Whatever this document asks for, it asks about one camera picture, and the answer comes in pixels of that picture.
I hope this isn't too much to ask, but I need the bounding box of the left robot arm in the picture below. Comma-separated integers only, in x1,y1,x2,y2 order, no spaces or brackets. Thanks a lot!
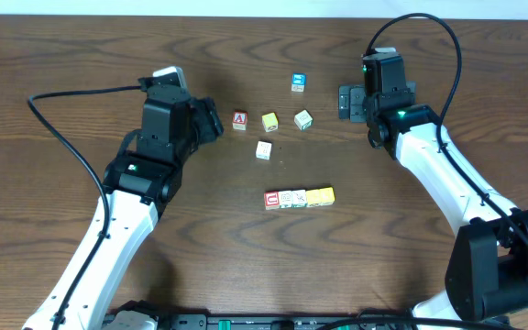
24,82,224,329

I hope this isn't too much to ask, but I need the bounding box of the yellow block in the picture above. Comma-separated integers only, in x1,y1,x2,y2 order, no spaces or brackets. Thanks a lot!
261,113,279,132
306,189,322,207
291,190,308,208

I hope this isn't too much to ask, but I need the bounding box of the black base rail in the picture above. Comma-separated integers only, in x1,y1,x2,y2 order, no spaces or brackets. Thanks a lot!
103,313,512,330

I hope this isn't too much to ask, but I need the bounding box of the blue letter block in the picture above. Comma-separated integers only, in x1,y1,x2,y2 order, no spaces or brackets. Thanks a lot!
291,73,306,93

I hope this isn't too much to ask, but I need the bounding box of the red U block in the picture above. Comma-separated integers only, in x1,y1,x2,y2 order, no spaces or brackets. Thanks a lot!
264,192,280,210

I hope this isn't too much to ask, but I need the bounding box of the white green block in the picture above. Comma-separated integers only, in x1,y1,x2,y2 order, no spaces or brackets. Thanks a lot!
294,109,314,131

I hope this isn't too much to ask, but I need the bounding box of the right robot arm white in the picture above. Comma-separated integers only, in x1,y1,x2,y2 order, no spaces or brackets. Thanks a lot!
338,82,528,328

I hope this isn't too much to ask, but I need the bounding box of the red A block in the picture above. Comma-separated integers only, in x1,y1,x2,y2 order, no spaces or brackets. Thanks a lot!
232,111,248,131

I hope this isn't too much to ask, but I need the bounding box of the fifth row block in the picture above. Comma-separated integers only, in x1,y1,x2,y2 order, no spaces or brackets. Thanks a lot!
319,187,336,205

